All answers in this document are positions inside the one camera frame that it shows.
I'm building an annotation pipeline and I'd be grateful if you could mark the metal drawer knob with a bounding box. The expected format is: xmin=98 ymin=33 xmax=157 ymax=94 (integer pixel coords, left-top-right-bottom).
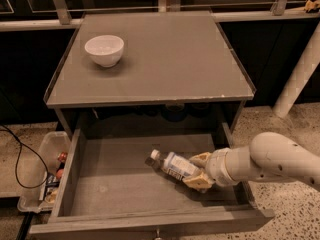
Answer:
xmin=153 ymin=229 xmax=163 ymax=240

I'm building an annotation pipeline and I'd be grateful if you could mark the red capped bottle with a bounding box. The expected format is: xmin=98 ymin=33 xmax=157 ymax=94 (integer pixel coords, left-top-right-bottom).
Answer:
xmin=57 ymin=152 xmax=68 ymax=169
xmin=56 ymin=169 xmax=64 ymax=180

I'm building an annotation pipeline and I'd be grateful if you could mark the clear plastic storage bin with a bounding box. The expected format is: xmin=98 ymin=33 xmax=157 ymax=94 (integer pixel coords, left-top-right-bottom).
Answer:
xmin=17 ymin=131 xmax=71 ymax=213

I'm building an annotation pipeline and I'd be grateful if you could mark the dark snack package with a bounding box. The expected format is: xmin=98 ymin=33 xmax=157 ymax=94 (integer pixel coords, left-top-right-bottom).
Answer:
xmin=39 ymin=173 xmax=60 ymax=201

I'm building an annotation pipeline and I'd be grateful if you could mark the red capped bottle upper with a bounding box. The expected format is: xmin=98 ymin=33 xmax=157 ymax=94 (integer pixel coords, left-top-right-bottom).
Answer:
xmin=57 ymin=152 xmax=68 ymax=169

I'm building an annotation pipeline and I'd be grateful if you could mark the open grey top drawer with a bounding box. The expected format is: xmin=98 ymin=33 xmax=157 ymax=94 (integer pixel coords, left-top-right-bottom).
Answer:
xmin=30 ymin=114 xmax=274 ymax=240

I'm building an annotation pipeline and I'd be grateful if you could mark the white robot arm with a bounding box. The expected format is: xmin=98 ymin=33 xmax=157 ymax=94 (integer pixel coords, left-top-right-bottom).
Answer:
xmin=183 ymin=132 xmax=320 ymax=190

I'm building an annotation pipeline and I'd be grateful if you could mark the white ceramic bowl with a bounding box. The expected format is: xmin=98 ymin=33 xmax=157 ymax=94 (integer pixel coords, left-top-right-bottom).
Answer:
xmin=84 ymin=35 xmax=124 ymax=68

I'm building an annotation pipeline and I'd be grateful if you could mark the white pole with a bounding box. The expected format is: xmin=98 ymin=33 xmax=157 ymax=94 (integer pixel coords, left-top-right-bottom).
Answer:
xmin=273 ymin=23 xmax=320 ymax=118

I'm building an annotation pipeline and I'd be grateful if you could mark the blue plastic bottle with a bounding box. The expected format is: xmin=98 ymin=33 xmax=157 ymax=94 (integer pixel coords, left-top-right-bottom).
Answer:
xmin=145 ymin=149 xmax=201 ymax=181

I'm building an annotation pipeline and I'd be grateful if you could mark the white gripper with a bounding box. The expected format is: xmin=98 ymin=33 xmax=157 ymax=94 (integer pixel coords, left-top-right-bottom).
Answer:
xmin=183 ymin=148 xmax=238 ymax=192

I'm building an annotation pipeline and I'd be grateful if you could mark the red capped bottle lower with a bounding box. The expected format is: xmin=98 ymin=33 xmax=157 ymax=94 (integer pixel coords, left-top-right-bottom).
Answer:
xmin=56 ymin=169 xmax=64 ymax=180

